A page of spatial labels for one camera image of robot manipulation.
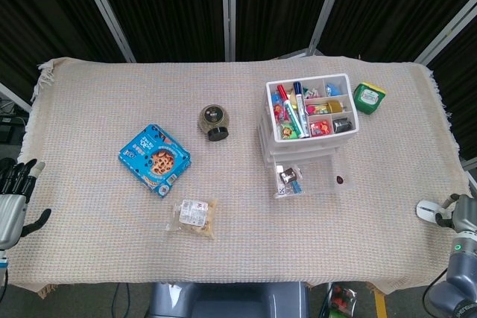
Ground green box yellow rim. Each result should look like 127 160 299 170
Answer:
353 81 388 116

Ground blue cookie box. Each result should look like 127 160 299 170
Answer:
118 123 193 200

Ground beige woven tablecloth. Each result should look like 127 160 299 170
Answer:
7 55 473 296

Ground clear drawer with dice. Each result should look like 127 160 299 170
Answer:
273 153 353 200

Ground red-capped green marker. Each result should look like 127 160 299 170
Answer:
276 84 305 139

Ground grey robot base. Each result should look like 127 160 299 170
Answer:
148 281 310 318

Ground bagged bread snack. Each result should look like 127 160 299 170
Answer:
166 197 219 240

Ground colourful packet under table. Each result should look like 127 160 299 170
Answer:
327 284 357 314

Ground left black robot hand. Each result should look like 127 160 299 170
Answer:
0 157 52 250

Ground white plastic drawer organizer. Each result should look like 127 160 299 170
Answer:
256 73 361 170

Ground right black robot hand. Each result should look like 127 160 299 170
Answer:
434 193 477 233

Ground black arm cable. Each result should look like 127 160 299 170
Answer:
422 267 448 311

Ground small red trinkets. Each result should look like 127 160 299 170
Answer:
309 119 332 136

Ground round glass jar black lid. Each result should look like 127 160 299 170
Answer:
198 104 230 143

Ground dark electronic equipment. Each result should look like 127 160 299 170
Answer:
0 98 27 144

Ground black folding screen grey frame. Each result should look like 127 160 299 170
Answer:
0 0 477 170

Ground blue-capped white marker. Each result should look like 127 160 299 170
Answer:
292 81 311 139

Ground white computer mouse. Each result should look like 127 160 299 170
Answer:
416 200 448 223

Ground black binder clip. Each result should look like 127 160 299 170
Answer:
331 117 353 133

